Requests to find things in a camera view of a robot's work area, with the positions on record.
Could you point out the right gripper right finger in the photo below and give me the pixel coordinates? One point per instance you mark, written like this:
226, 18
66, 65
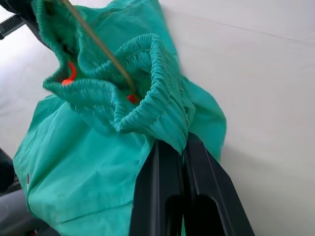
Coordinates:
211, 196

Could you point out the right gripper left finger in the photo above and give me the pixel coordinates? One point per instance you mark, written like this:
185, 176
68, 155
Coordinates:
157, 196

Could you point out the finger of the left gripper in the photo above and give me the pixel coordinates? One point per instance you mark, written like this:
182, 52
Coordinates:
23, 12
9, 27

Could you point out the green shorts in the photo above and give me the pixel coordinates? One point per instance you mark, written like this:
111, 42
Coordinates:
86, 159

